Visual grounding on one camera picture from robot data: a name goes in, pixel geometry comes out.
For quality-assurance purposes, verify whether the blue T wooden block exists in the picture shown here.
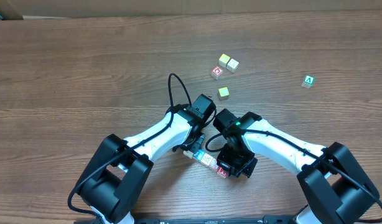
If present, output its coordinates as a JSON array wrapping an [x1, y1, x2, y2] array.
[[193, 149, 205, 161]]

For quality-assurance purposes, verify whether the wooden block B and brush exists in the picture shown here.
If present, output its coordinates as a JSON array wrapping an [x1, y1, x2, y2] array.
[[183, 151, 193, 159]]

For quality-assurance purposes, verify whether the red M wooden block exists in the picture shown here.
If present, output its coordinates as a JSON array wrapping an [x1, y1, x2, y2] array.
[[217, 167, 228, 179]]

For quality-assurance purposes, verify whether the yellow K wooden block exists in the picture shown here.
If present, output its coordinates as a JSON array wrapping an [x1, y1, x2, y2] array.
[[200, 153, 213, 167]]

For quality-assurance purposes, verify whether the red drawing wooden block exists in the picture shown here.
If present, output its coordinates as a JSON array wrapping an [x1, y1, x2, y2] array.
[[209, 158, 219, 172]]

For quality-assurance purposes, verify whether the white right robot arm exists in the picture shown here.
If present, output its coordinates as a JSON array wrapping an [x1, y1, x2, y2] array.
[[213, 109, 382, 223]]

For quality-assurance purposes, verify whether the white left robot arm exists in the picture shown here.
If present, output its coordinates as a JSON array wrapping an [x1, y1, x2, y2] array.
[[72, 95, 216, 223]]

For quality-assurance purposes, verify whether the yellow L wooden block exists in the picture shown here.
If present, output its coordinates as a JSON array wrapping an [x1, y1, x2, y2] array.
[[218, 87, 230, 100]]

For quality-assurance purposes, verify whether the red O wooden block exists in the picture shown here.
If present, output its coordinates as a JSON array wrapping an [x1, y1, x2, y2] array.
[[211, 65, 224, 80]]

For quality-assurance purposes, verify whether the plain wooden block yellow side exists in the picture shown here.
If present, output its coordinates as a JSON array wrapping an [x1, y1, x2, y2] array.
[[226, 58, 239, 73]]

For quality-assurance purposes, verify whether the yellow top wooden block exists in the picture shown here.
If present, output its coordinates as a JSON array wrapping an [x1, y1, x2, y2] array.
[[218, 54, 231, 68]]

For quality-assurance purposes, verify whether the green A wooden block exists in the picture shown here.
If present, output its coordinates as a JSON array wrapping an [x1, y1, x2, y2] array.
[[301, 75, 315, 88]]

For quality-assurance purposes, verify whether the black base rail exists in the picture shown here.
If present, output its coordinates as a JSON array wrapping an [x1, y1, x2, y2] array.
[[118, 215, 296, 224]]

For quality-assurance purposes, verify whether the cardboard wall panel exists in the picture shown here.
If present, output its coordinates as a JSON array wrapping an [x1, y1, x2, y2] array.
[[0, 0, 382, 19]]

